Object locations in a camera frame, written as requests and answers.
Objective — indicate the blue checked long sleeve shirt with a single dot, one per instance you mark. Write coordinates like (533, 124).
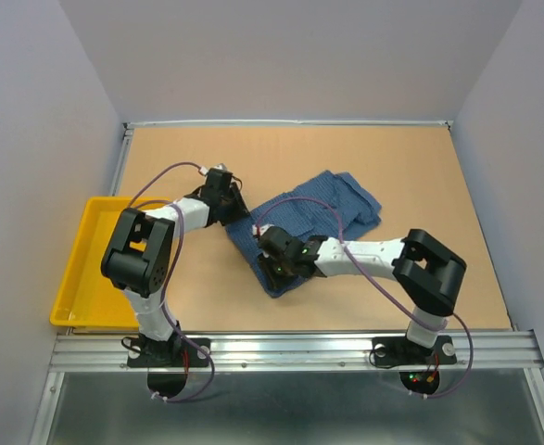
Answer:
(320, 206)

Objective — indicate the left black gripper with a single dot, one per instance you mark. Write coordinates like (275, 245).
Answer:
(239, 210)

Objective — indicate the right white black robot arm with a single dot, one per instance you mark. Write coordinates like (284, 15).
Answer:
(420, 275)

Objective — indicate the yellow plastic tray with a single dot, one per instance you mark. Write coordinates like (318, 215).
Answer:
(85, 298)

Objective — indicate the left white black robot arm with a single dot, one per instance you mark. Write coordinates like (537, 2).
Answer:
(143, 251)

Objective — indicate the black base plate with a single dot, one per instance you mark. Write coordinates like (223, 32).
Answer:
(393, 351)
(144, 352)

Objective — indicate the aluminium mounting rail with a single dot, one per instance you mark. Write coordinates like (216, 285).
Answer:
(298, 352)

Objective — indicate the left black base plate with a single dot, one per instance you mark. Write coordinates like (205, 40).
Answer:
(144, 352)

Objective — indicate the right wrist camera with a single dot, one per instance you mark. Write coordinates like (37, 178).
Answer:
(257, 231)

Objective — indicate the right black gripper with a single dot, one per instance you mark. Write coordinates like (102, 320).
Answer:
(273, 280)

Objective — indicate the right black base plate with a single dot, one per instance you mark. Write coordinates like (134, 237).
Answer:
(393, 351)

